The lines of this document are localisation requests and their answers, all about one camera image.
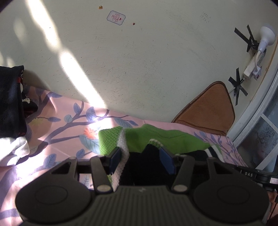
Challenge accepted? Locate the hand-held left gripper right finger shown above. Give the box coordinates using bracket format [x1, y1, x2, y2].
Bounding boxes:
[159, 147, 221, 194]

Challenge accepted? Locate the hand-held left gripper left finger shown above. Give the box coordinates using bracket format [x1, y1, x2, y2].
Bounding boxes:
[51, 147, 122, 194]

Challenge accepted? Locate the green and black knitted sweater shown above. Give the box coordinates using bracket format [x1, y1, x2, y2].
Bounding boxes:
[98, 124, 222, 193]

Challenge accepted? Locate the white framed frosted glass door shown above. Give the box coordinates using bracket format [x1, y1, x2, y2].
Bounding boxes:
[226, 70, 278, 174]

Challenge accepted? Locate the pink floral bed sheet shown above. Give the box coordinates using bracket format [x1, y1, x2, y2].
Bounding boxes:
[0, 85, 249, 226]

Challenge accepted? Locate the brown perforated cushion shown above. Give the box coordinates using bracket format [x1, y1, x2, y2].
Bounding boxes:
[171, 81, 236, 136]

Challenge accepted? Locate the black tape cross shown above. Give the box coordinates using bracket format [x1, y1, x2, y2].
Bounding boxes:
[228, 67, 248, 106]
[234, 25, 261, 53]

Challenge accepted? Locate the white cloth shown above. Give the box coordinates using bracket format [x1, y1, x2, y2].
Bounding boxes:
[0, 135, 30, 167]

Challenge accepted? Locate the black printed cloth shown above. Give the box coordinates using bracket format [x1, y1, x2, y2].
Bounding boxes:
[18, 68, 39, 118]

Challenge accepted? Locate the white power strip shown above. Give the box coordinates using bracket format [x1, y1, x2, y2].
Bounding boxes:
[243, 50, 267, 81]

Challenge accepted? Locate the white lamp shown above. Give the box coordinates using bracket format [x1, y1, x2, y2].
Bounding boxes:
[256, 26, 277, 66]

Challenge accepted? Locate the white adapter with red switch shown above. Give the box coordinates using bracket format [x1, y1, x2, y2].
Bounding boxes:
[252, 66, 263, 79]

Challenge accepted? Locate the square wall sticker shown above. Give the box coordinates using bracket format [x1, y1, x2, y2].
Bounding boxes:
[106, 10, 127, 26]

